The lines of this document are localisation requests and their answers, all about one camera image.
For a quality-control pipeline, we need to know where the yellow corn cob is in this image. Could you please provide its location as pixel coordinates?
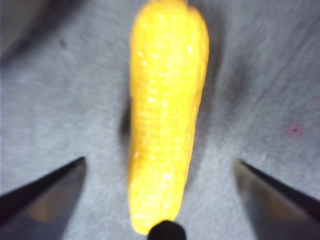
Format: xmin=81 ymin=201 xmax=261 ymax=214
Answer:
xmin=127 ymin=0 xmax=210 ymax=236

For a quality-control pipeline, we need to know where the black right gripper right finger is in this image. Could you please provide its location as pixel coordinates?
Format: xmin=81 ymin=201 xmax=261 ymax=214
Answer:
xmin=233 ymin=159 xmax=320 ymax=240

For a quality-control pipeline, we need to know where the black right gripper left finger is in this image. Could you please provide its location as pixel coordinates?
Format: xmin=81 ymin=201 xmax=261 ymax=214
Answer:
xmin=0 ymin=156 xmax=87 ymax=240

